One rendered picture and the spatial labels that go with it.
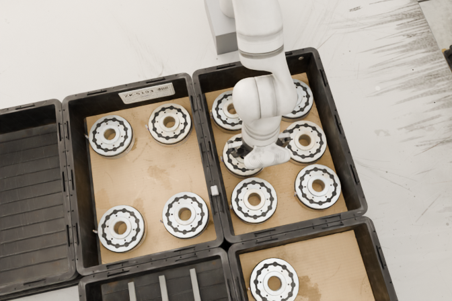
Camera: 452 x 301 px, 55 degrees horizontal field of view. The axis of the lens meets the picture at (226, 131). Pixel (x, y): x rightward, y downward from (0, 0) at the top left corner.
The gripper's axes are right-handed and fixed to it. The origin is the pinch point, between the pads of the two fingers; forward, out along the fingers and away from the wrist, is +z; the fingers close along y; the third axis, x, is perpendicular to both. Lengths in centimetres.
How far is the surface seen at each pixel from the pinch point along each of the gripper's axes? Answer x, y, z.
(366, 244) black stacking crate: 24.8, -17.5, -3.0
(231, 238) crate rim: 18.9, 9.7, -7.5
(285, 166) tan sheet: 4.0, -5.9, 2.5
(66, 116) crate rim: -14.4, 40.9, -7.6
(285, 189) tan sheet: 9.3, -4.6, 2.5
